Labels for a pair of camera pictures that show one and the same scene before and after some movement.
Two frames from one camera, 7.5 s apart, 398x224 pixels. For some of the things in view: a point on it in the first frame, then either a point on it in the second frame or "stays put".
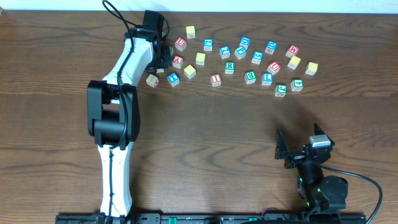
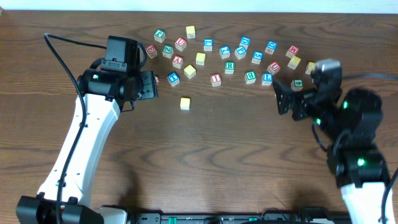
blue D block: x=245 y=42 stays put
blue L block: x=267 y=78 stays put
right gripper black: x=298 y=157 -> x=298 y=104
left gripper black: x=166 y=61 -> x=149 y=84
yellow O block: x=200 y=58 stays put
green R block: x=229 y=67 stays put
